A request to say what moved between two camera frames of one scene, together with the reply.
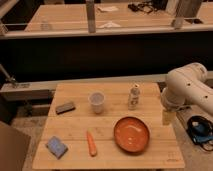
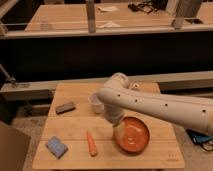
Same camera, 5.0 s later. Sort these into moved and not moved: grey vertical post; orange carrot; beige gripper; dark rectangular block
Moved: beige gripper
Not moved: orange carrot; grey vertical post; dark rectangular block
